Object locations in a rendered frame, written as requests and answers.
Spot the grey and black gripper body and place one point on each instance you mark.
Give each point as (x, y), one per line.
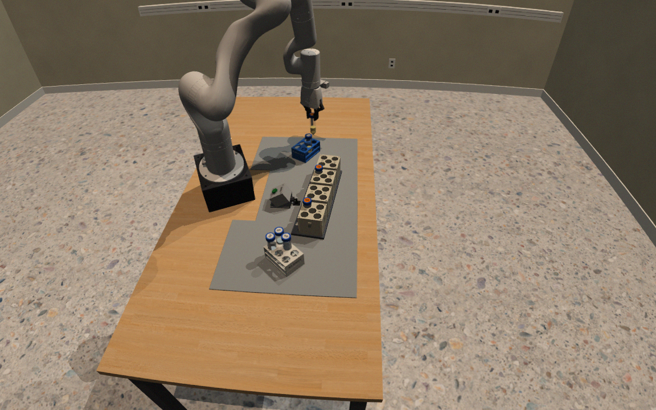
(310, 97)

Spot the beige bucket adapter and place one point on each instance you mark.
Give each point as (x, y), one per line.
(320, 194)
(327, 178)
(312, 221)
(330, 162)

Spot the beige tube rack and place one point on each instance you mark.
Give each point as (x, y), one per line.
(285, 262)

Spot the blue tube rack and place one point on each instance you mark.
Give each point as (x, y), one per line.
(302, 154)

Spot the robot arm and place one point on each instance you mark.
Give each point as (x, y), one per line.
(209, 102)

